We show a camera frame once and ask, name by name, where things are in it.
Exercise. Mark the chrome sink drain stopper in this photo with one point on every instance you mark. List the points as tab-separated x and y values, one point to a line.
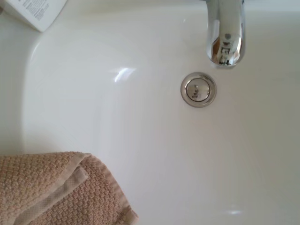
198	89

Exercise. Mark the chrome sink faucet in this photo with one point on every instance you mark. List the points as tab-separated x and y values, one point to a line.
225	35

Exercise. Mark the small white printed box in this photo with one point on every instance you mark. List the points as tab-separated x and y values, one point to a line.
39	12

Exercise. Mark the beige textured towel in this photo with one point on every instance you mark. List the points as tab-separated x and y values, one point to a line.
56	189

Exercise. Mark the white sink vanity top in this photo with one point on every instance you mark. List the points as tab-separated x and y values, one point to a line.
140	122

